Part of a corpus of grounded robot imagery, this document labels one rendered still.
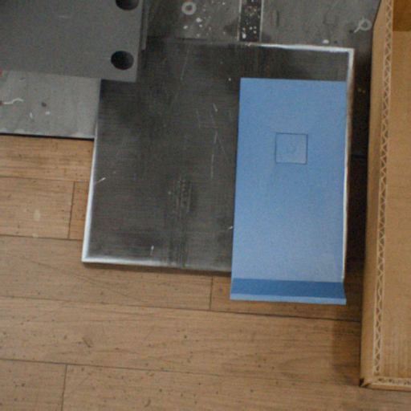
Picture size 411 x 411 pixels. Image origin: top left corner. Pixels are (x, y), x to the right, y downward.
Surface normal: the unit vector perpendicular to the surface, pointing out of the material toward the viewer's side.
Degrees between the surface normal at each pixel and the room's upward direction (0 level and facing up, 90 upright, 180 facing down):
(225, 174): 0
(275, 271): 0
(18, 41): 29
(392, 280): 0
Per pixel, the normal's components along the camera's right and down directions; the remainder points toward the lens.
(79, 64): 0.00, 0.25
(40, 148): -0.03, -0.25
